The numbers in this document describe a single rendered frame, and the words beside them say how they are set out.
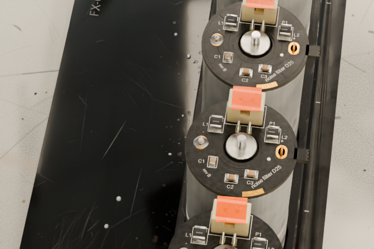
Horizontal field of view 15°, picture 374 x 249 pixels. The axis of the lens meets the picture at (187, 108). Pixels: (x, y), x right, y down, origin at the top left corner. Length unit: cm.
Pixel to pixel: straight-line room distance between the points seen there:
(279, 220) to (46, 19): 11
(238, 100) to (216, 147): 1
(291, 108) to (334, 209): 5
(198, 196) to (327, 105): 4
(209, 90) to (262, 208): 4
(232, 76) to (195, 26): 7
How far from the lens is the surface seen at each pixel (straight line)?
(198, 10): 40
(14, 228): 38
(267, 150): 32
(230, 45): 33
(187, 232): 31
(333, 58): 33
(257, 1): 33
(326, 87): 33
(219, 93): 33
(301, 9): 35
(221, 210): 30
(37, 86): 40
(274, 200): 32
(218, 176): 31
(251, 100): 31
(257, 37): 33
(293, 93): 33
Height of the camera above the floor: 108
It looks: 58 degrees down
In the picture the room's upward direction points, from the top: straight up
